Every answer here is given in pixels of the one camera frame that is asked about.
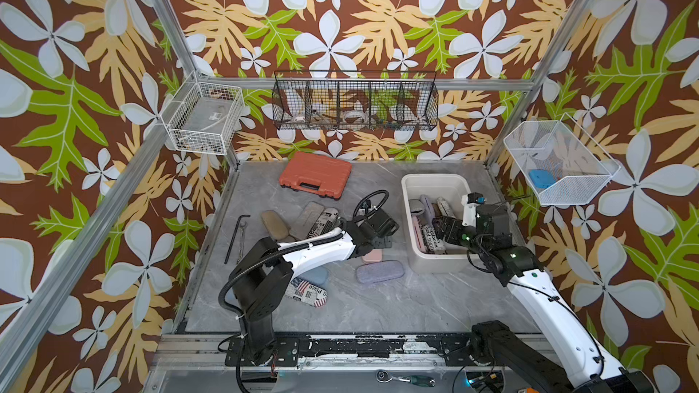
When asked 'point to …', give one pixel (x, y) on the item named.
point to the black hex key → (233, 236)
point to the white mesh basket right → (562, 161)
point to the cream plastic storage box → (452, 187)
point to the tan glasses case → (276, 226)
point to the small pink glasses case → (375, 256)
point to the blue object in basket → (541, 178)
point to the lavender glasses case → (379, 272)
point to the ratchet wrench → (420, 380)
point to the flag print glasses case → (307, 292)
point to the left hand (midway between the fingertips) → (378, 232)
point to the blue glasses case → (317, 276)
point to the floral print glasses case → (444, 207)
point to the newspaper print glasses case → (431, 242)
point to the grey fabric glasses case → (417, 206)
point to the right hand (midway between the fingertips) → (440, 221)
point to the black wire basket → (346, 100)
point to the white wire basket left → (203, 117)
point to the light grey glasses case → (305, 223)
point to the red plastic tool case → (316, 173)
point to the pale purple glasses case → (429, 216)
